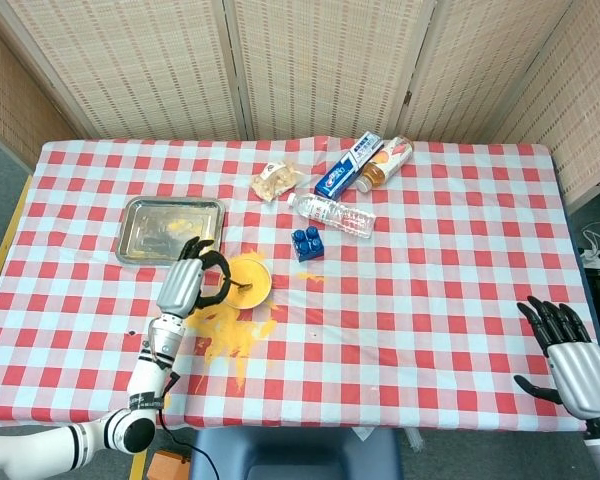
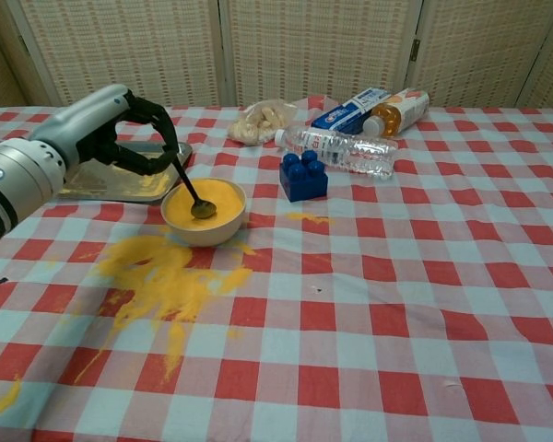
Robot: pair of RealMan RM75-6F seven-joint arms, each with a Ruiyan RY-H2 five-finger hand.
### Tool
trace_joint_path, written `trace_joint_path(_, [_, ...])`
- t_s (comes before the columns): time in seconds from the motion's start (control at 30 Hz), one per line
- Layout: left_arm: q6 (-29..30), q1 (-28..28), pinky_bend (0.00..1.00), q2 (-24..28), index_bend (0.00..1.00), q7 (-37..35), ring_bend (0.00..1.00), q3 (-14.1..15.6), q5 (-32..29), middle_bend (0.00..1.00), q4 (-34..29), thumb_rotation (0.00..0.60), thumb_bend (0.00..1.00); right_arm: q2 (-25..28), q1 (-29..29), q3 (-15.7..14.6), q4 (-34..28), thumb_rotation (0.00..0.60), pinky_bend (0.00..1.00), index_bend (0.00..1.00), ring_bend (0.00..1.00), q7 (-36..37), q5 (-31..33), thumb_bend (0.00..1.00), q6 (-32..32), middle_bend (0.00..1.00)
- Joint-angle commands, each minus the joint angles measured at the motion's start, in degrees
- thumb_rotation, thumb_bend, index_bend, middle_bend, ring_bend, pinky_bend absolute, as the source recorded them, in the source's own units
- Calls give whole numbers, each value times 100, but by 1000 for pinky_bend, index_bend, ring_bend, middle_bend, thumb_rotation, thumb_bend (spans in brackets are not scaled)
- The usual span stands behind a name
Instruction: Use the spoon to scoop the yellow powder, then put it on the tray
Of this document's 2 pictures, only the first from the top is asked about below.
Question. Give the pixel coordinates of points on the blue building block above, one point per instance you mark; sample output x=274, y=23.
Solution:
x=307, y=246

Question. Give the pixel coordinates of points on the large spilled yellow powder pile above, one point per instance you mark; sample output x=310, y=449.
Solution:
x=225, y=332

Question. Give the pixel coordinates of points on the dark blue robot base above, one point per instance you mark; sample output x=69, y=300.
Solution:
x=295, y=455

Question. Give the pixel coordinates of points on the orange box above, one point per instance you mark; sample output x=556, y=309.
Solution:
x=167, y=465

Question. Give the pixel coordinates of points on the woven folding screen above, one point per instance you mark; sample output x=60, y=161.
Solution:
x=320, y=65

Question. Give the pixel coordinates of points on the red white checkered tablecloth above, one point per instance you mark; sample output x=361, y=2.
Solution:
x=405, y=310

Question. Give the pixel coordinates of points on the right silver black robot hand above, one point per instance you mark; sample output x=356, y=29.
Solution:
x=587, y=375

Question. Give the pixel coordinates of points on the blue white toothpaste box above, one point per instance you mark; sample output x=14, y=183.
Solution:
x=345, y=167

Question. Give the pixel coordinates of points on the small yellow powder patch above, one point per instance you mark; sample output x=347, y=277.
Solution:
x=310, y=277

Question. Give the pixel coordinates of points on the yellow bowl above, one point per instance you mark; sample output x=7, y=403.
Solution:
x=252, y=272

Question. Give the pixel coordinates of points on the black spoon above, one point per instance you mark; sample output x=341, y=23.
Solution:
x=244, y=287

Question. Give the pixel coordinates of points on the metal tray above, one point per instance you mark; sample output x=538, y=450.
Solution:
x=150, y=225

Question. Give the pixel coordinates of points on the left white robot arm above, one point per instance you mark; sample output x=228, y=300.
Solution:
x=150, y=370

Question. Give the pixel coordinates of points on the clear bag of snacks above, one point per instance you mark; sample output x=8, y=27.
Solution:
x=277, y=180

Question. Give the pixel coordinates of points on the clear plastic water bottle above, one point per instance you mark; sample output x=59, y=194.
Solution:
x=337, y=215

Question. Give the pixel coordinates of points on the orange drink bottle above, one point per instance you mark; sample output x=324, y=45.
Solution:
x=385, y=162

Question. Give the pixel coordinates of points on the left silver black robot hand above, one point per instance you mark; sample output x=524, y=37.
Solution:
x=180, y=285

